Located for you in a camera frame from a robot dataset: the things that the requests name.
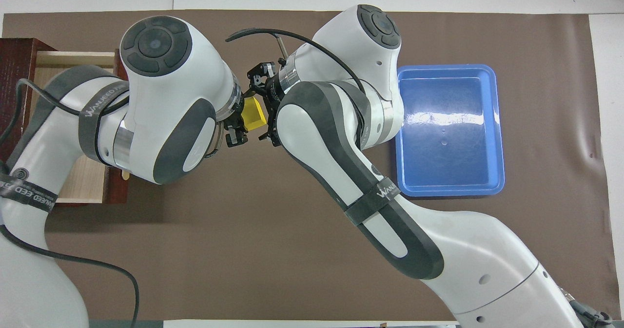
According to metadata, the blue plastic tray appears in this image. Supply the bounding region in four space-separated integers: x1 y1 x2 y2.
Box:
396 64 506 198

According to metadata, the wooden drawer with white handle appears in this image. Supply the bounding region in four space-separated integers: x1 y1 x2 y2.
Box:
32 50 130 206

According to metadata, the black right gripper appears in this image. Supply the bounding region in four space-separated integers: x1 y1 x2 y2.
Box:
246 61 293 105

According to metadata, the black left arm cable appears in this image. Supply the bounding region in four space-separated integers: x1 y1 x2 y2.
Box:
0 78 139 328

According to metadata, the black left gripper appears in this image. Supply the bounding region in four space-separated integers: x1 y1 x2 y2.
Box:
225 96 283 149

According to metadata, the brown table mat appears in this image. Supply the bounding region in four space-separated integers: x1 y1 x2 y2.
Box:
0 9 621 321

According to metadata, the yellow cube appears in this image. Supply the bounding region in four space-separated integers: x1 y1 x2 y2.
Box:
242 96 267 133

